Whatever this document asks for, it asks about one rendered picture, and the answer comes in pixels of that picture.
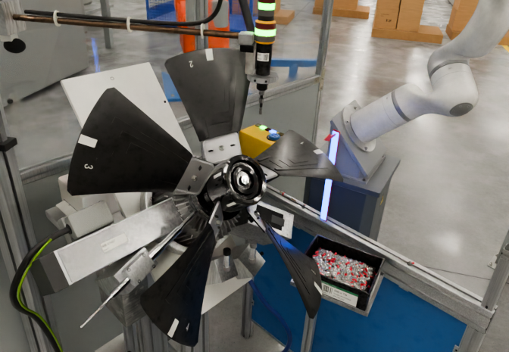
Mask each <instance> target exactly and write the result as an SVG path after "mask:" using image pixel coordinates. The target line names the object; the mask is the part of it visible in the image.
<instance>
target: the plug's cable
mask: <svg viewBox="0 0 509 352"><path fill-rule="evenodd" d="M69 232H70V230H69V228H68V227H65V228H63V229H60V230H58V231H57V232H54V233H53V234H51V235H49V236H48V237H46V238H44V239H43V240H41V241H40V242H39V243H37V244H36V245H35V246H34V247H33V248H32V249H31V250H30V251H29V252H28V253H27V255H26V256H25V258H24V259H23V260H22V262H21V264H20V265H19V267H18V269H17V272H16V273H15V275H14V278H13V281H12V283H11V287H10V291H9V296H10V301H11V304H12V305H13V307H14V308H15V309H16V310H18V311H19V312H21V313H23V314H26V315H28V316H29V317H31V318H32V319H33V320H34V321H35V322H36V323H37V324H38V325H39V327H40V328H41V329H42V330H43V332H44V333H45V335H46V337H47V339H48V340H49V342H50V344H51V345H52V347H53V349H54V351H55V352H63V350H62V348H61V346H60V344H59V342H58V340H57V338H56V336H55V334H54V332H53V331H52V329H51V328H50V326H49V325H48V323H47V322H46V321H45V320H44V319H43V318H42V317H41V316H40V315H39V314H38V313H37V312H35V311H33V310H31V309H29V308H27V307H26V306H25V305H24V304H23V303H22V301H21V299H20V290H21V286H22V284H23V281H24V279H25V277H26V275H27V273H28V271H29V269H30V267H31V266H32V262H33V261H34V260H36V258H37V257H38V256H39V255H40V254H41V252H42V251H43V250H44V248H45V247H46V246H47V245H48V244H49V243H50V242H52V241H54V240H55V239H56V238H59V237H61V236H62V235H65V234H67V233H69ZM37 252H38V253H37ZM36 253H37V254H36ZM35 254H36V256H35V257H34V255H35ZM33 257H34V258H33ZM32 258H33V259H32ZM31 260H32V261H31ZM30 261H31V262H30ZM29 262H30V264H29ZM28 264H29V266H28V267H27V265H28ZM26 268H27V269H26ZM25 269H26V271H25ZM24 271H25V273H24ZM23 273H24V274H23ZM22 276H23V277H22ZM21 277H22V278H21ZM19 283H20V284H19ZM18 285H19V286H18ZM17 287H18V289H17Z"/></svg>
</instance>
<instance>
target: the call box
mask: <svg viewBox="0 0 509 352"><path fill-rule="evenodd" d="M269 134H271V132H270V131H269V132H268V131H266V130H264V129H261V128H260V127H256V126H255V125H253V126H250V127H248V128H246V129H242V130H240V131H239V141H240V145H241V149H242V154H244V155H247V156H249V157H251V158H253V159H254V158H255V157H257V156H258V155H259V154H261V153H262V152H263V151H265V150H266V149H267V148H269V147H270V146H271V145H272V144H273V143H274V142H276V141H277V140H272V139H269Z"/></svg>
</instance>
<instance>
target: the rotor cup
mask: <svg viewBox="0 0 509 352"><path fill-rule="evenodd" d="M220 172H221V176H218V177H217V178H215V179H214V176H215V175H217V174H218V173H220ZM242 176H247V177H248V179H249V182H248V184H247V185H245V184H243V183H242V181H241V178H242ZM266 188H267V181H266V177H265V174H264V171H263V169H262V168H261V166H260V164H259V163H258V162H257V161H256V160H254V159H253V158H251V157H249V156H247V155H243V154H240V155H235V156H232V157H230V158H228V159H227V160H225V161H223V162H221V163H219V164H215V166H214V170H213V171H212V173H211V175H210V176H209V178H208V180H207V182H206V183H205V186H204V188H203V189H202V190H201V193H200V194H199V195H191V196H192V201H193V203H194V205H195V207H196V209H197V210H198V211H199V213H200V214H201V215H203V216H204V217H206V218H207V219H208V217H209V216H210V215H211V211H212V210H213V207H214V204H215V202H216V200H217V199H218V201H219V202H220V205H221V209H222V213H223V221H227V220H230V219H232V218H233V217H235V216H236V215H237V214H238V213H239V212H240V210H242V209H245V208H247V207H250V206H253V205H255V204H257V203H258V202H259V201H260V200H261V199H262V198H263V197H264V194H265V191H266ZM233 202H234V203H236V204H234V205H232V206H230V207H228V206H227V204H230V203H233Z"/></svg>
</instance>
